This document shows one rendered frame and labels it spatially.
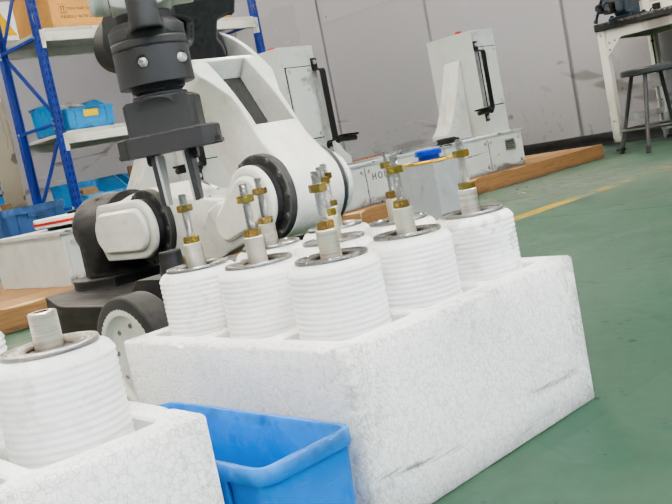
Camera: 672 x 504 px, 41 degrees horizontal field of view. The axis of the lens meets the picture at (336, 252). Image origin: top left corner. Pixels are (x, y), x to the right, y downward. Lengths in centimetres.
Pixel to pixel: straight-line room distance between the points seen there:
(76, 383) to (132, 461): 7
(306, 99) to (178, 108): 277
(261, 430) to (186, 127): 37
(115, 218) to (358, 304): 96
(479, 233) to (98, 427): 52
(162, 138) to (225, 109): 45
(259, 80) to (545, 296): 72
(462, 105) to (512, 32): 226
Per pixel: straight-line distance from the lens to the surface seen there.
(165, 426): 70
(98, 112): 626
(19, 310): 291
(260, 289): 96
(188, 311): 106
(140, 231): 170
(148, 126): 107
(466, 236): 104
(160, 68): 105
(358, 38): 794
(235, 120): 149
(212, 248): 160
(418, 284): 95
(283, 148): 145
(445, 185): 130
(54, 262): 314
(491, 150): 461
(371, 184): 393
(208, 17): 162
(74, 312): 171
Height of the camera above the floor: 36
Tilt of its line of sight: 7 degrees down
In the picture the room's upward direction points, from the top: 11 degrees counter-clockwise
